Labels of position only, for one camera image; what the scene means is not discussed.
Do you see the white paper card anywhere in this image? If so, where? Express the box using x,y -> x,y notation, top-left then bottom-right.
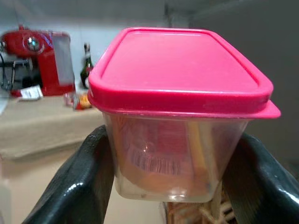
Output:
20,85 -> 44,100

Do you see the woven wicker basket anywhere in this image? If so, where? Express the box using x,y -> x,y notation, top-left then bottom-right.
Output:
163,182 -> 239,224

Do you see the clear container with pink lid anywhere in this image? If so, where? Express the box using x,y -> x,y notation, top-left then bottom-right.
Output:
87,27 -> 281,203

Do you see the dark glass bottle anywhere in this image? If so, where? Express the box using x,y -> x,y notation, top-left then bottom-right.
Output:
79,42 -> 94,90

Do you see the beige table cloth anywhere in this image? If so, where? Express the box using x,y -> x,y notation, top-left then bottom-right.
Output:
0,94 -> 106,161

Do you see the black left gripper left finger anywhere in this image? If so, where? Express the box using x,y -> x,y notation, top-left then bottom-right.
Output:
22,125 -> 115,224

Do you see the small snack packet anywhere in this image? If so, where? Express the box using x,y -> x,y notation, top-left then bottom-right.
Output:
63,91 -> 93,111

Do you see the red coffee machine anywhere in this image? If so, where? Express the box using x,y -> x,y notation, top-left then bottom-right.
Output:
0,24 -> 76,98

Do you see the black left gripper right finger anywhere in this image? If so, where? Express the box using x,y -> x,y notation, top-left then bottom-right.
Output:
221,133 -> 299,224

